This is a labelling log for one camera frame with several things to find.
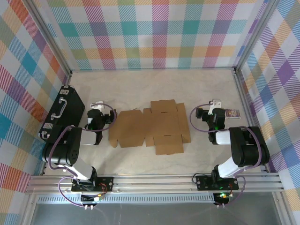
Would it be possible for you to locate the brown cardboard folding box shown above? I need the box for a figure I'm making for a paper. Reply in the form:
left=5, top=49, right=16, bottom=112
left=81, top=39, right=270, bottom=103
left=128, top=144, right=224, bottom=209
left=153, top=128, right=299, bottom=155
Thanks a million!
left=108, top=99, right=192, bottom=156

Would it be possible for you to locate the small purple printed card box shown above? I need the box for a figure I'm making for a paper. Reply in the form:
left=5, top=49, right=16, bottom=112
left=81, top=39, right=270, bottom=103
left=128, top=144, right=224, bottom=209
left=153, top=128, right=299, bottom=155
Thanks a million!
left=225, top=109, right=241, bottom=120

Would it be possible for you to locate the black power connector block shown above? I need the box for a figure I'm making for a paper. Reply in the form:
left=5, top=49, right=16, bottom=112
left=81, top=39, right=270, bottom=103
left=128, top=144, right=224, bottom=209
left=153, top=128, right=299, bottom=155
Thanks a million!
left=212, top=192, right=234, bottom=209
left=80, top=194, right=104, bottom=211

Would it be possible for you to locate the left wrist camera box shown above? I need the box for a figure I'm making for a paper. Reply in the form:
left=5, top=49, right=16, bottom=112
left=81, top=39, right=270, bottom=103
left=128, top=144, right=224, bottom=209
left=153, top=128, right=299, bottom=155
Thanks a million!
left=90, top=100, right=105, bottom=110

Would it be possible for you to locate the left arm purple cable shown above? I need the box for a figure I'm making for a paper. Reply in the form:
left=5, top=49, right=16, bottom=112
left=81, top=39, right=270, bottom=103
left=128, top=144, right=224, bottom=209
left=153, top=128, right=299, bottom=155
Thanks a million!
left=48, top=107, right=117, bottom=207

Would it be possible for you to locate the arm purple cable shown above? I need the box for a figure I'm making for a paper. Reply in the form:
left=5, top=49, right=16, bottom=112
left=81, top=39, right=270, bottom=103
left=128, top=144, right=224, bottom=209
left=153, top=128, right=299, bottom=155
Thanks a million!
left=189, top=106, right=263, bottom=208
left=48, top=107, right=117, bottom=207

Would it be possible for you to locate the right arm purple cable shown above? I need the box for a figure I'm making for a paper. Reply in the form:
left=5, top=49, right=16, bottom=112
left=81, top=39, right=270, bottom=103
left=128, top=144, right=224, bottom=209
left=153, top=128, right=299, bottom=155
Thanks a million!
left=189, top=106, right=263, bottom=208

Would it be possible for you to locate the black briefcase with metal handle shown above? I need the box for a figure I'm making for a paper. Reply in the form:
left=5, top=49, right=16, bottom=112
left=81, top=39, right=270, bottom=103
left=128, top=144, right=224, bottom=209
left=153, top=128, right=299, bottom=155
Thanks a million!
left=38, top=85, right=86, bottom=141

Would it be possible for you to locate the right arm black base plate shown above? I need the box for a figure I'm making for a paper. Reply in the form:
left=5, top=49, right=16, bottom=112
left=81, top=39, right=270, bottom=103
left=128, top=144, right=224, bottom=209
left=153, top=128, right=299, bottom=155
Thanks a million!
left=195, top=174, right=240, bottom=191

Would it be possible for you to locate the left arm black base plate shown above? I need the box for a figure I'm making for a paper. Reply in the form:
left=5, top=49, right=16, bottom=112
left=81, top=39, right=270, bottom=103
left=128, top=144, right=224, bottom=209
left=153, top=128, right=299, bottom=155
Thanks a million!
left=71, top=175, right=115, bottom=194

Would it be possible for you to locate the aluminium frame rail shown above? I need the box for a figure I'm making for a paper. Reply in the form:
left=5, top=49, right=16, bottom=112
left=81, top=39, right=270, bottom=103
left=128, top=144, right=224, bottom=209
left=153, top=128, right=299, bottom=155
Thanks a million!
left=25, top=172, right=285, bottom=195

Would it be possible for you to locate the left aluminium frame post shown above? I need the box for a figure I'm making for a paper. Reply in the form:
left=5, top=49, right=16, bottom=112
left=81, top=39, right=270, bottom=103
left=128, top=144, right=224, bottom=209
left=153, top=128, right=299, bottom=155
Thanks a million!
left=23, top=0, right=72, bottom=77

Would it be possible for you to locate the aluminium frame post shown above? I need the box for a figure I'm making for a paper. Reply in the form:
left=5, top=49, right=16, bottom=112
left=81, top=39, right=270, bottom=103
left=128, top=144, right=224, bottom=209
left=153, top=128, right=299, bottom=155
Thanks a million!
left=234, top=0, right=282, bottom=73
left=23, top=0, right=72, bottom=77

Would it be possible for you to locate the right aluminium frame post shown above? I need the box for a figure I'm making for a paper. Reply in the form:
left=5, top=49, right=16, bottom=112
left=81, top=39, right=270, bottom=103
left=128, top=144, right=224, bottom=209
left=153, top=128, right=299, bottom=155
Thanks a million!
left=234, top=0, right=282, bottom=73

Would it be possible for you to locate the slotted grey cable duct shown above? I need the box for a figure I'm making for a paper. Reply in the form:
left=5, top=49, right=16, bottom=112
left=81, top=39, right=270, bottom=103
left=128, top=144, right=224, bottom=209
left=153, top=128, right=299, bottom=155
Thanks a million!
left=35, top=193, right=218, bottom=204

